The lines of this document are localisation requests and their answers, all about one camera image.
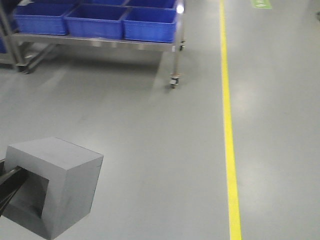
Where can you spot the blue bin on cart right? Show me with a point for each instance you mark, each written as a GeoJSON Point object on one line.
{"type": "Point", "coordinates": [150, 25]}

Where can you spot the blue bin on cart left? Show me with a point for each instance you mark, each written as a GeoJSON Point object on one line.
{"type": "Point", "coordinates": [43, 18]}

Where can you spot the blue bin on cart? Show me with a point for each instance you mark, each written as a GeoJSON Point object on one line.
{"type": "Point", "coordinates": [97, 21]}
{"type": "Point", "coordinates": [43, 18]}
{"type": "Point", "coordinates": [150, 25]}

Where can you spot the blue bin on cart middle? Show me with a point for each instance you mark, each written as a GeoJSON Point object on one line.
{"type": "Point", "coordinates": [97, 21]}

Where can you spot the gray hollow cube base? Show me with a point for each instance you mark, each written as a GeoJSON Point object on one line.
{"type": "Point", "coordinates": [61, 186]}

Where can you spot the steel cart with wheels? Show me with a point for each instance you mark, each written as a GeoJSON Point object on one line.
{"type": "Point", "coordinates": [28, 49]}

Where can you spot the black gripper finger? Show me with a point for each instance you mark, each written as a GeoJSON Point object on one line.
{"type": "Point", "coordinates": [10, 183]}

